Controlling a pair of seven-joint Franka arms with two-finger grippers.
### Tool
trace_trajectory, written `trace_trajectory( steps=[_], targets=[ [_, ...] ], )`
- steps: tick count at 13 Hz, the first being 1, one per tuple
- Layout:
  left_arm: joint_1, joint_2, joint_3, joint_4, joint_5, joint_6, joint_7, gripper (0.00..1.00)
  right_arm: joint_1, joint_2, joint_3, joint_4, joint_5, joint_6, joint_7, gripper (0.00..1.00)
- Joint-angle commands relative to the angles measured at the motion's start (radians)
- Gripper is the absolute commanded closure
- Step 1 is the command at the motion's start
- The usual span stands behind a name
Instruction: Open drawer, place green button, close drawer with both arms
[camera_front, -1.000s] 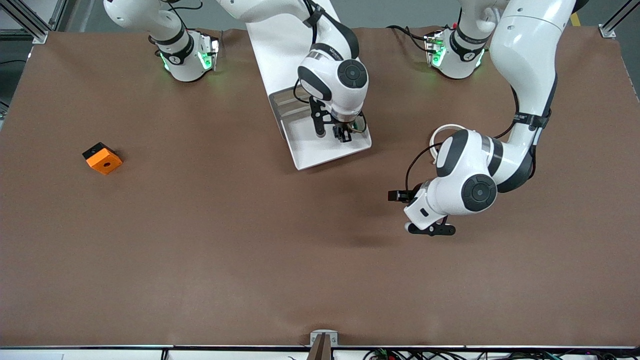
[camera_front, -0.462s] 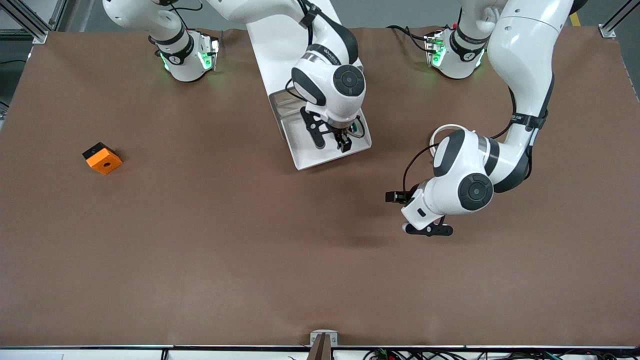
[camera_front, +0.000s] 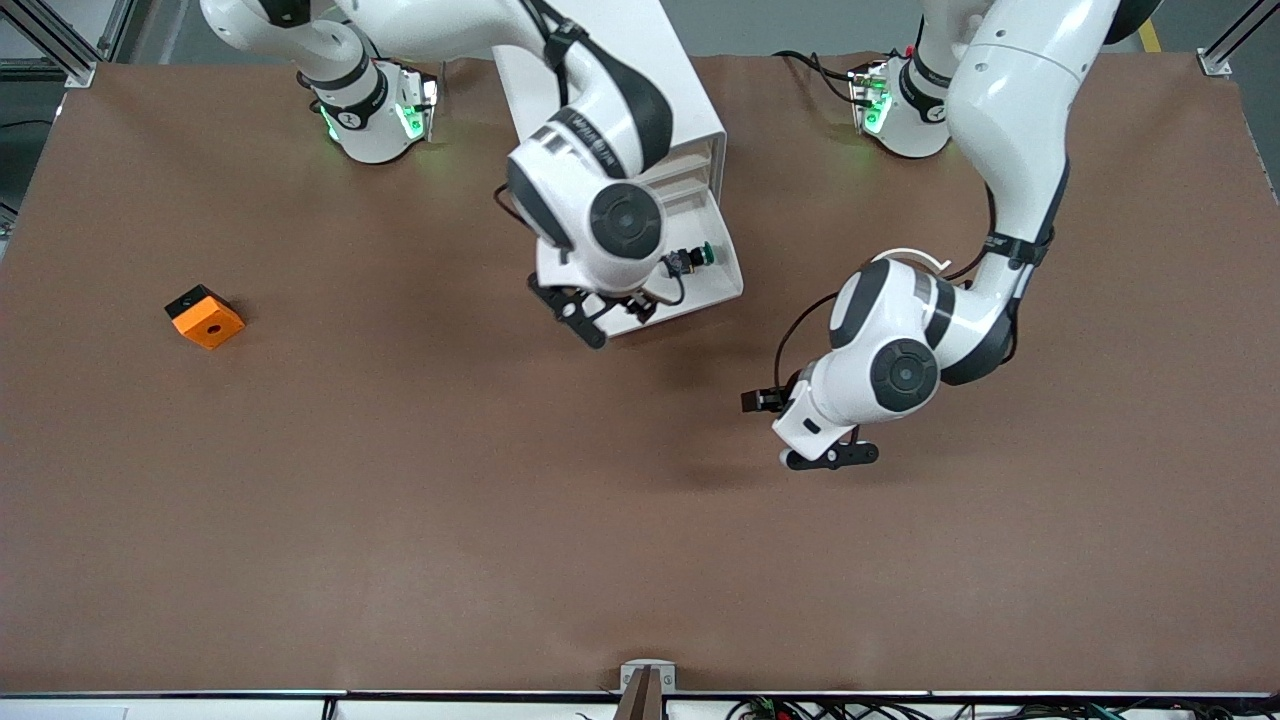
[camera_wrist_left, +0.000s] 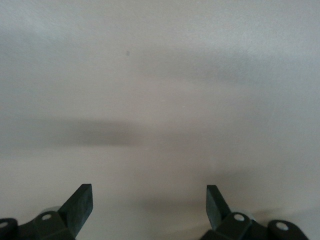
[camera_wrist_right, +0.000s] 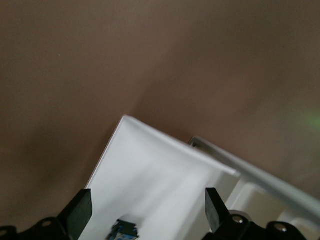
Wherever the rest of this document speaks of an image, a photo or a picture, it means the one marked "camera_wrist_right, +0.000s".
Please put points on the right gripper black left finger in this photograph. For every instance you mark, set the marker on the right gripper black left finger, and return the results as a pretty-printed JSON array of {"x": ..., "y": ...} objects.
[{"x": 80, "y": 212}]

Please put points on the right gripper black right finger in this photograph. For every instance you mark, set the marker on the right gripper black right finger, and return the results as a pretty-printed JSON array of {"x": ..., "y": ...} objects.
[{"x": 215, "y": 210}]

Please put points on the green button with blue base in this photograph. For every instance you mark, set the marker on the green button with blue base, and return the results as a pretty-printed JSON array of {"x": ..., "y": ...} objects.
[{"x": 123, "y": 231}]

